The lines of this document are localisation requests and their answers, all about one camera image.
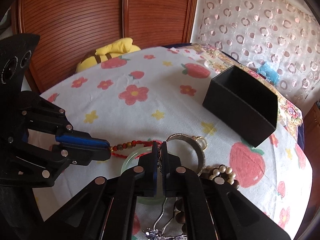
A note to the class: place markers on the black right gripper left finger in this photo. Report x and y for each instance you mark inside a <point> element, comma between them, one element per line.
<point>117,204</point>

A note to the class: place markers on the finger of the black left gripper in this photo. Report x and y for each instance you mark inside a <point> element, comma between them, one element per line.
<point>80,155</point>
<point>81,139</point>

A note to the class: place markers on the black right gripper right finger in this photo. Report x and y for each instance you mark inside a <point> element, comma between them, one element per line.
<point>179,181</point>

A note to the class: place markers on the black square storage box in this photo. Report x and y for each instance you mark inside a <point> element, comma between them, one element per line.
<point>244,104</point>

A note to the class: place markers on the pale green jade bangle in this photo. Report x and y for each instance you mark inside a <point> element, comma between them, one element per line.
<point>131,161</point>

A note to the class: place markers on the silver metal bangle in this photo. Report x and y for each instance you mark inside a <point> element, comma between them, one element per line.
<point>195,145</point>

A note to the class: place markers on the white strawberry flower bedsheet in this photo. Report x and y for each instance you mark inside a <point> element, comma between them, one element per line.
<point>155,93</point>

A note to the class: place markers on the yellow striped plush toy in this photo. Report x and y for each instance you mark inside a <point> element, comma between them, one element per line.
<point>117,48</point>

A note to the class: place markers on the red wooden wardrobe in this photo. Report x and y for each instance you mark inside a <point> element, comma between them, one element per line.
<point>69,29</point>

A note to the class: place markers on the floral patterned quilt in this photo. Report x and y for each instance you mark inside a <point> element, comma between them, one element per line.
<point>250,72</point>

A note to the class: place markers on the blue fluffy toy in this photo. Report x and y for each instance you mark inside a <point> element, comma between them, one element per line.
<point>268,73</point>

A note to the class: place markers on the pink circle pattern curtain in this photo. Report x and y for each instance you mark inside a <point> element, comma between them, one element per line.
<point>282,35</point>

